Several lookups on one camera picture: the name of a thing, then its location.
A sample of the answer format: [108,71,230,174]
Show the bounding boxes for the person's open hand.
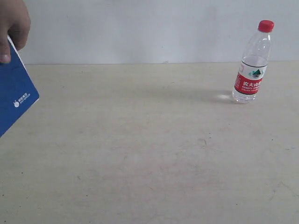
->
[0,0,31,63]

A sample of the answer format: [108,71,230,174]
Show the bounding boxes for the blue ring binder notebook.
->
[0,37,39,136]

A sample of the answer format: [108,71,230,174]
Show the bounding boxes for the clear plastic water bottle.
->
[232,20,274,104]

